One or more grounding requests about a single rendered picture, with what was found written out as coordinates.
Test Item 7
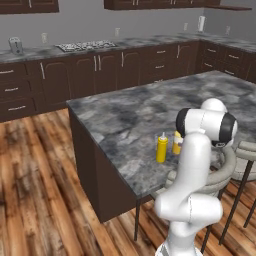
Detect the yellow mustard squeeze bottle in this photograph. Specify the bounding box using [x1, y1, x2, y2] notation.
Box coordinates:
[155, 131, 169, 164]

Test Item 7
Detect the black gas hob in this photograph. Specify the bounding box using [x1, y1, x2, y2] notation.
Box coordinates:
[54, 39, 118, 53]

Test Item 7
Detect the dark brown wall shelf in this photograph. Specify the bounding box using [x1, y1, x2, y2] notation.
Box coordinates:
[218, 4, 253, 12]

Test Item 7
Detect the dark brown wall cupboard run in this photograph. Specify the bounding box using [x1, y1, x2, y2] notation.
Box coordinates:
[0, 0, 60, 15]
[103, 0, 222, 11]

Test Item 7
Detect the grey cushioned bar stool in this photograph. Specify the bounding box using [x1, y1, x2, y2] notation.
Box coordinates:
[133, 145, 238, 255]
[218, 140, 256, 247]

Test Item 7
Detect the yellow bottle with white label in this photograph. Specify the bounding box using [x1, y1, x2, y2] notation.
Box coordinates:
[171, 130, 185, 156]

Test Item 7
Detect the white paper towel roll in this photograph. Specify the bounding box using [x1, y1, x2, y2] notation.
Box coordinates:
[197, 15, 207, 33]

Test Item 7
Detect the dark brown base cupboard run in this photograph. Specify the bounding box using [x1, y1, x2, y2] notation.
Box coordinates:
[0, 40, 201, 124]
[198, 39, 256, 85]

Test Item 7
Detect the dark island with marble top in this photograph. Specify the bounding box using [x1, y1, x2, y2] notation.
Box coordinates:
[65, 69, 256, 224]

